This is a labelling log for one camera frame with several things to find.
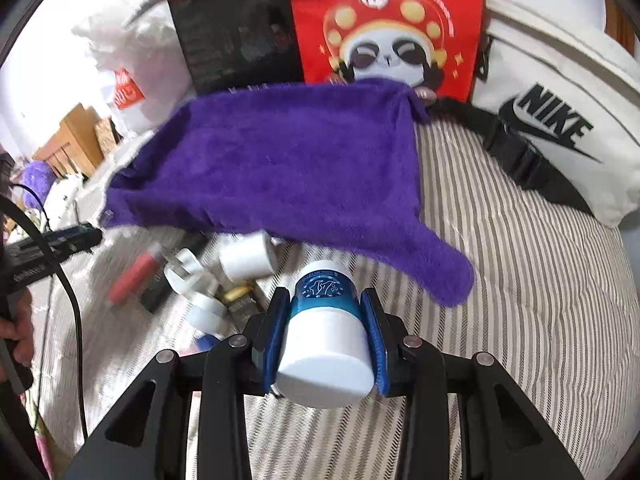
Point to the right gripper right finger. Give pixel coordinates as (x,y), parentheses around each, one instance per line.
(385,335)

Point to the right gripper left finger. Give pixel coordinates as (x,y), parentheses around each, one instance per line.
(267,343)

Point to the white blue pill bottle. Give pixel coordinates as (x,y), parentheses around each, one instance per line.
(325,359)

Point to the pink red tube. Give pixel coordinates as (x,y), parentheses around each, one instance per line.
(145,266)

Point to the left hand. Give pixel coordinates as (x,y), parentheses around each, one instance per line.
(20,330)

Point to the dark gold-band small bottle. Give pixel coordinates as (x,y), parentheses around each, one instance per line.
(242,300)

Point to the small white blue-cap jar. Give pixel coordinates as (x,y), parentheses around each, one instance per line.
(207,315)

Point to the white charger cube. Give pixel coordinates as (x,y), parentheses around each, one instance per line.
(249,257)

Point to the white power adapter plug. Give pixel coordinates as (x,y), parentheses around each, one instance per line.
(187,277)

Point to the black rectangular object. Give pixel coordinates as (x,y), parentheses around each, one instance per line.
(158,289)

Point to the wooden headboard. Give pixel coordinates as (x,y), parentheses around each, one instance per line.
(80,145)

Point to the purple fleece towel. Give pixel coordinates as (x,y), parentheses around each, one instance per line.
(330,165)

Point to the white Miniso plastic bag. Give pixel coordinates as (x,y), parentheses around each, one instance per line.
(142,70)

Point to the white Nike waist bag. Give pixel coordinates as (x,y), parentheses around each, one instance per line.
(557,106)

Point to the black headset box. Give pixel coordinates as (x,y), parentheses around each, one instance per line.
(230,44)

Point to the red panda paper bag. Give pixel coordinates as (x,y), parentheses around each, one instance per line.
(430,45)

